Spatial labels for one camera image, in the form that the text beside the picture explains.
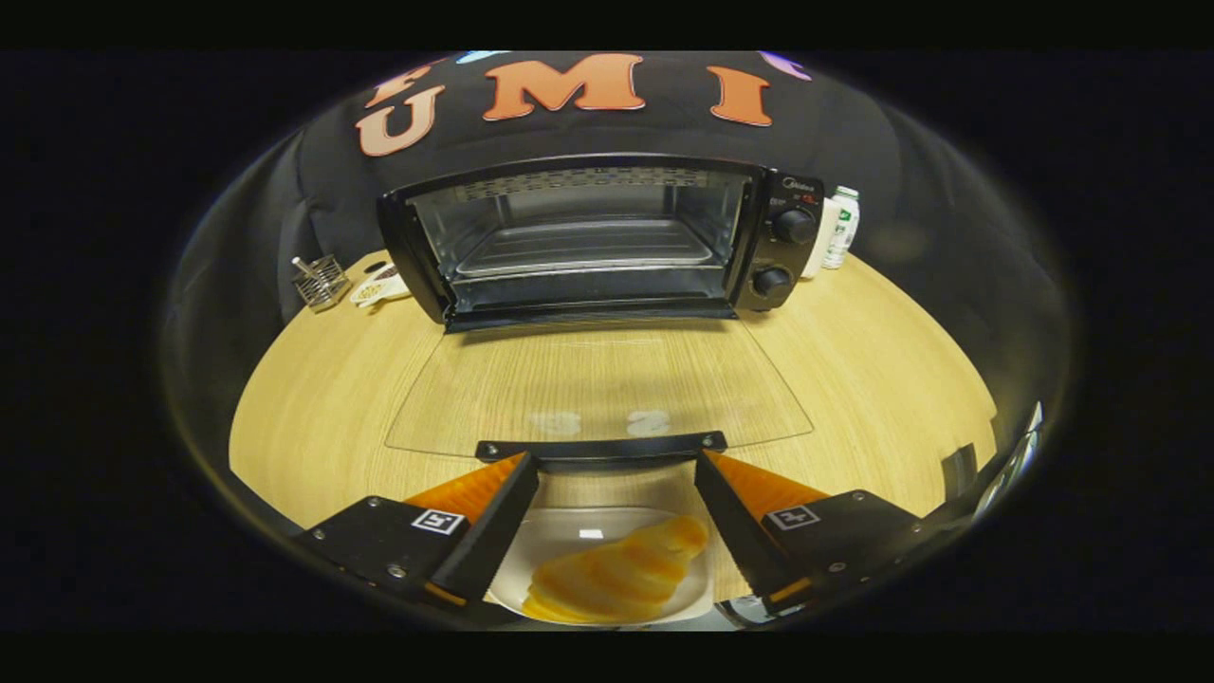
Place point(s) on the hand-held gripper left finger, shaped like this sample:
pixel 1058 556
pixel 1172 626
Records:
pixel 493 536

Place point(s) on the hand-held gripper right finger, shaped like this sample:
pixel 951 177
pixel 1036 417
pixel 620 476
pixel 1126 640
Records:
pixel 744 536

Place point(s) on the yellow croissant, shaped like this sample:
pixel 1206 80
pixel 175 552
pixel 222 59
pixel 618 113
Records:
pixel 616 574

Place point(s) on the black toaster oven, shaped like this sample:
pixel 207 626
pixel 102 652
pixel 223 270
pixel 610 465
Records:
pixel 778 256

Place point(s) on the white pop-up toaster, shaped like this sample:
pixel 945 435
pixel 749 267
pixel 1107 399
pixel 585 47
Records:
pixel 816 242

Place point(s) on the white plate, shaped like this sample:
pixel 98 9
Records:
pixel 550 541

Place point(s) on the small white dish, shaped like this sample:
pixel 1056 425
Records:
pixel 379 289

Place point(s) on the white bottle with green label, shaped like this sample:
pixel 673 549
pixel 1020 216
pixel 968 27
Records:
pixel 842 228

